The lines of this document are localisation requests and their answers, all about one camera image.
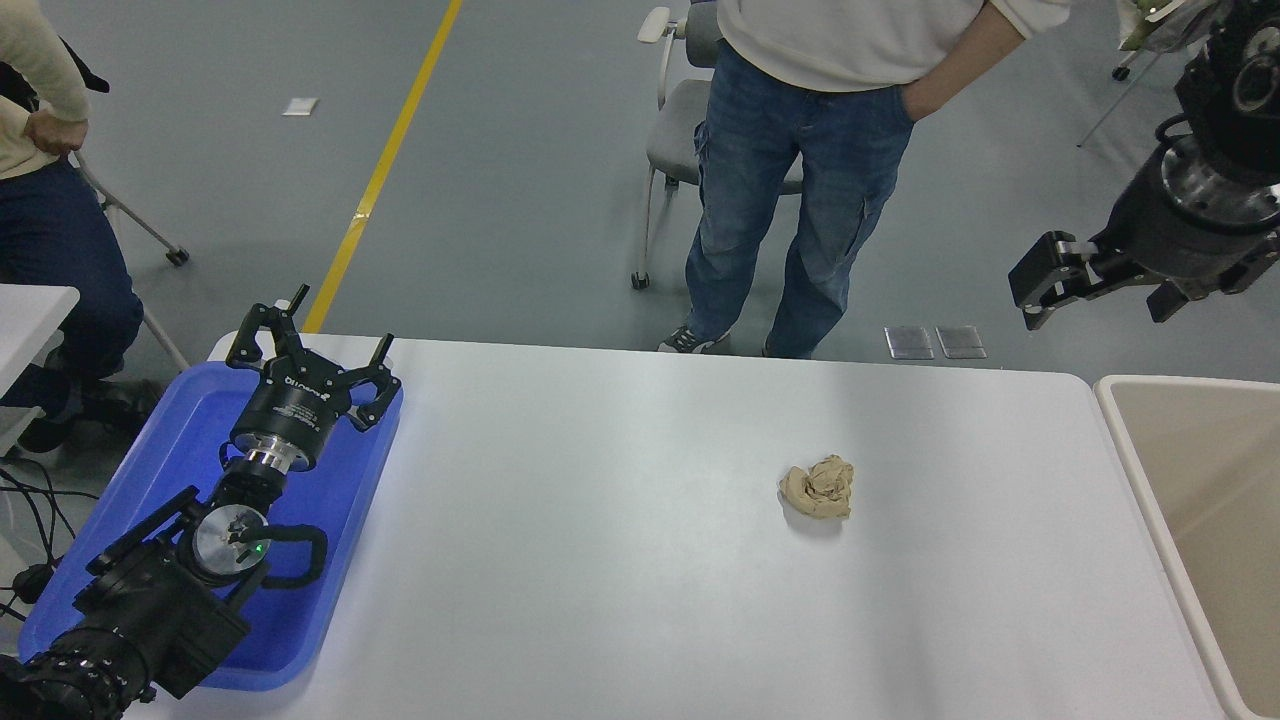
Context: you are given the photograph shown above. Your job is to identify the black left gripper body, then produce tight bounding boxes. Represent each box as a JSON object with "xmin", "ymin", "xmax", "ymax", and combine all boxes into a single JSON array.
[{"xmin": 229, "ymin": 352, "xmax": 354, "ymax": 471}]

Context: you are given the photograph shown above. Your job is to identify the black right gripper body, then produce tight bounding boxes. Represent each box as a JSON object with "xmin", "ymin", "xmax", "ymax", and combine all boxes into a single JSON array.
[{"xmin": 1096, "ymin": 158, "xmax": 1280, "ymax": 287}]

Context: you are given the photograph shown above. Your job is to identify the tan paper ball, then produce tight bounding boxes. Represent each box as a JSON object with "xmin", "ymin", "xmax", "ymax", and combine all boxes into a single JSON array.
[{"xmin": 779, "ymin": 455, "xmax": 856, "ymax": 520}]

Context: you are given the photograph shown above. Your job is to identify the person's hand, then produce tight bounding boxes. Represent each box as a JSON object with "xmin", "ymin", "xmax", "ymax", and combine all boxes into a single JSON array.
[{"xmin": 24, "ymin": 106, "xmax": 88, "ymax": 157}]

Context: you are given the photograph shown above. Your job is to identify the blue plastic tray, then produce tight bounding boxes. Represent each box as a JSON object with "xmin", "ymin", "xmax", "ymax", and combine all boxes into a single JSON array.
[{"xmin": 18, "ymin": 360, "xmax": 406, "ymax": 693}]

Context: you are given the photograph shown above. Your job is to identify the silver floor plate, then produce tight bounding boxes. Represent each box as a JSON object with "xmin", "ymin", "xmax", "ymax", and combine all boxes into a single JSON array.
[
  {"xmin": 884, "ymin": 325, "xmax": 936, "ymax": 361},
  {"xmin": 935, "ymin": 325, "xmax": 989, "ymax": 361}
]

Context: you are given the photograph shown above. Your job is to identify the metal-legged chair with castors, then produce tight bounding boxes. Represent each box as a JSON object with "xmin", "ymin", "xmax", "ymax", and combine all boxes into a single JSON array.
[{"xmin": 0, "ymin": 38, "xmax": 192, "ymax": 373}]

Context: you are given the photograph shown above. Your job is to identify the large pale bin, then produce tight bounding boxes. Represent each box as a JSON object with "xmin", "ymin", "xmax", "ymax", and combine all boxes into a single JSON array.
[{"xmin": 1093, "ymin": 375, "xmax": 1280, "ymax": 720}]

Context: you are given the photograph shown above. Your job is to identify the chair with pale cloth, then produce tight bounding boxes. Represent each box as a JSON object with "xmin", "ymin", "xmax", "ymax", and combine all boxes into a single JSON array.
[{"xmin": 1077, "ymin": 0, "xmax": 1216, "ymax": 150}]

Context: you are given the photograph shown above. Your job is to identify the person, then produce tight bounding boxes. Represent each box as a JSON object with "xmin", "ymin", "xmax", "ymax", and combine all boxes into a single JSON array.
[
  {"xmin": 655, "ymin": 0, "xmax": 1073, "ymax": 360},
  {"xmin": 0, "ymin": 0, "xmax": 166, "ymax": 456}
]

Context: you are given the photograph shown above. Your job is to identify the small white side table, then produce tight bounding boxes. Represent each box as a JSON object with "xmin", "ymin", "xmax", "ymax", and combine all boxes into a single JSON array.
[{"xmin": 0, "ymin": 284, "xmax": 81, "ymax": 457}]

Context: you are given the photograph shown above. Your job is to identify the grey office chair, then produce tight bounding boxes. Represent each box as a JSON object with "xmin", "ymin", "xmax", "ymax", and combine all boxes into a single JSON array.
[{"xmin": 630, "ymin": 5, "xmax": 806, "ymax": 292}]

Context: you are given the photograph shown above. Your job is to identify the black floor cables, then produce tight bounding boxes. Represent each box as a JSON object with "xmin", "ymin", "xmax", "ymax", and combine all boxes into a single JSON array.
[{"xmin": 0, "ymin": 455, "xmax": 101, "ymax": 623}]

